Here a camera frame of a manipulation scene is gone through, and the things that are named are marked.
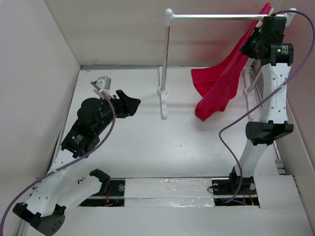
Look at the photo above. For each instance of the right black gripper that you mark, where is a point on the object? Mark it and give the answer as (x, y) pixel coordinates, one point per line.
(245, 48)

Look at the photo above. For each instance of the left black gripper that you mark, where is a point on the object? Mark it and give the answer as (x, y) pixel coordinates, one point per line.
(126, 105)

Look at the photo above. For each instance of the red t-shirt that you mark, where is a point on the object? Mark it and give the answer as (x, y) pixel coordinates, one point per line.
(218, 84)

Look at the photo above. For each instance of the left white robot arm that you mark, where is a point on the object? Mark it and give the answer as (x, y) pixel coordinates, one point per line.
(47, 207)

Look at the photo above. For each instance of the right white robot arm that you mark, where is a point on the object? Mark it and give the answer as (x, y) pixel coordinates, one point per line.
(276, 57)

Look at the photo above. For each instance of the white metal clothes rack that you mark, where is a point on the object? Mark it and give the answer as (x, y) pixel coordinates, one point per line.
(170, 16)

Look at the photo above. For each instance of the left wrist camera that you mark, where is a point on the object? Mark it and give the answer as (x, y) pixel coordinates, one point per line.
(102, 85)

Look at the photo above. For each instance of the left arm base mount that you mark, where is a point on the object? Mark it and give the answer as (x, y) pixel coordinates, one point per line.
(110, 194)

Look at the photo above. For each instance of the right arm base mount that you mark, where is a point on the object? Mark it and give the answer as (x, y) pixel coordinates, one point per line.
(224, 190)

